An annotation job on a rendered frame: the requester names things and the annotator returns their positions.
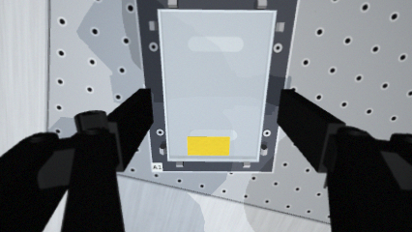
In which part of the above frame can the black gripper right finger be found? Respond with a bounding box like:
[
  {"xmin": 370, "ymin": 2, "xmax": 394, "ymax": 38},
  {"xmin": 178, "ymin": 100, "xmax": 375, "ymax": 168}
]
[{"xmin": 277, "ymin": 89, "xmax": 412, "ymax": 232}]

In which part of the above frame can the clear rectangular plate lid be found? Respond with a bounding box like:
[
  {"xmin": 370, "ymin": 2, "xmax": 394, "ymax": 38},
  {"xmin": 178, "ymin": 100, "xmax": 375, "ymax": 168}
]
[{"xmin": 158, "ymin": 9, "xmax": 277, "ymax": 162}]

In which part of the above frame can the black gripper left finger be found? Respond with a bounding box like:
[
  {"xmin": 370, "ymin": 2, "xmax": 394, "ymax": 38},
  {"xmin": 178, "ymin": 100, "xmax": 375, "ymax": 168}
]
[{"xmin": 0, "ymin": 88, "xmax": 154, "ymax": 232}]

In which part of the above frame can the grey rectangular base plate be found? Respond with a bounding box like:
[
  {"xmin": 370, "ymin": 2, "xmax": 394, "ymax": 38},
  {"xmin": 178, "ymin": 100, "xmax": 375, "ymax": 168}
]
[{"xmin": 44, "ymin": 0, "xmax": 412, "ymax": 226}]

